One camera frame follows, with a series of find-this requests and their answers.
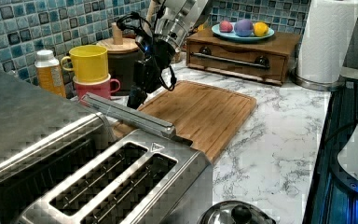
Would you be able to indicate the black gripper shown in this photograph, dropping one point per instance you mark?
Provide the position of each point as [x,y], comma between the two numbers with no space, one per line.
[158,55]

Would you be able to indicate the silver oven door handle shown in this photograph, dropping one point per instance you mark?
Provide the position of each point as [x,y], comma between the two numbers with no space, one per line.
[129,116]

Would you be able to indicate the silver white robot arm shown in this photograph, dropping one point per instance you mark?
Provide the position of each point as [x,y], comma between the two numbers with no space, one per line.
[175,19]

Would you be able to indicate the silver toaster oven body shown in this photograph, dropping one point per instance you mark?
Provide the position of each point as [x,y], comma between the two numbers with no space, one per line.
[43,139]

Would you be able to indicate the pink mug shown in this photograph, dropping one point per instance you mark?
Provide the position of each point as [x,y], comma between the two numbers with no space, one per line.
[104,88]

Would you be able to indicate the black canister wooden lid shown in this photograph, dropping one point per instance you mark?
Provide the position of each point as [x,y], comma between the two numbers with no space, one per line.
[122,53]

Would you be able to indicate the yellow mug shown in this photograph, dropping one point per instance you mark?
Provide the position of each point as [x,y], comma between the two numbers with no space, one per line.
[89,63]

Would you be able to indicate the bamboo cutting board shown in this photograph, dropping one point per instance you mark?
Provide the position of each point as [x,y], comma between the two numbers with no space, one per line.
[207,116]

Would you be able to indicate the silver two-slot toaster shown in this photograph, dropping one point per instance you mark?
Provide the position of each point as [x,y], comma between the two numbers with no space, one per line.
[141,179]

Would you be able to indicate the orange bottle white cap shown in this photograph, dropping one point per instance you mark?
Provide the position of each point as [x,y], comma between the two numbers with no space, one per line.
[49,72]

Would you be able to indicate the light blue plate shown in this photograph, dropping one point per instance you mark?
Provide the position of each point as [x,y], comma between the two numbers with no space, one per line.
[242,39]

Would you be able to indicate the pink toy fruit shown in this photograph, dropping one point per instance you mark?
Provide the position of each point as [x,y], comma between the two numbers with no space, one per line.
[225,27]

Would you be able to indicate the purple toy fruit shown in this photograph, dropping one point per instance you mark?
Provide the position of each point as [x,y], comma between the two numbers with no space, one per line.
[243,28]

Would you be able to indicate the wooden drawer box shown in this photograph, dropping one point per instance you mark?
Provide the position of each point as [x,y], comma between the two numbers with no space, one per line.
[268,60]

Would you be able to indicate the yellow toy lemon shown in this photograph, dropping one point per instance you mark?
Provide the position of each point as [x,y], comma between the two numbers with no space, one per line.
[260,29]

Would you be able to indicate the steel pot lid black knob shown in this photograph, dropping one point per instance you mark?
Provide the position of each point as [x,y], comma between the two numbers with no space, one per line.
[235,212]

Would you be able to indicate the steel paper towel base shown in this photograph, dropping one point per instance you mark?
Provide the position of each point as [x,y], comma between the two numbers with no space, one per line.
[315,86]

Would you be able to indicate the white paper towel roll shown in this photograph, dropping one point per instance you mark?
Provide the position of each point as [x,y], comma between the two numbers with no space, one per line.
[327,36]

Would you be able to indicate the wooden spoon handle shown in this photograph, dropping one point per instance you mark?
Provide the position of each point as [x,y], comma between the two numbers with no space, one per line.
[148,18]

